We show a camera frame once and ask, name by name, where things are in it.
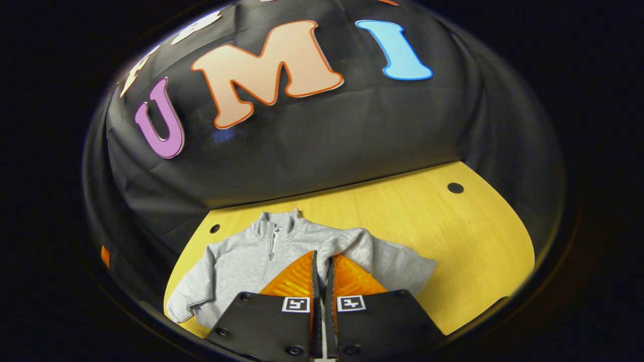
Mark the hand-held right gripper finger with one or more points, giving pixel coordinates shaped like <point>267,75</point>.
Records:
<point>317,322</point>
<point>329,322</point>

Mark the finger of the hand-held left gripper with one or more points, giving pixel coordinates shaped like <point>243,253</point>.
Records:
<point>105,256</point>

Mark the grey zip-neck sweatshirt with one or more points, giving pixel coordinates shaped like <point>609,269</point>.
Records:
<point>236,266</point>

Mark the black backdrop cloth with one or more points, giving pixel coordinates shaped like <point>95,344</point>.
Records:
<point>327,136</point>

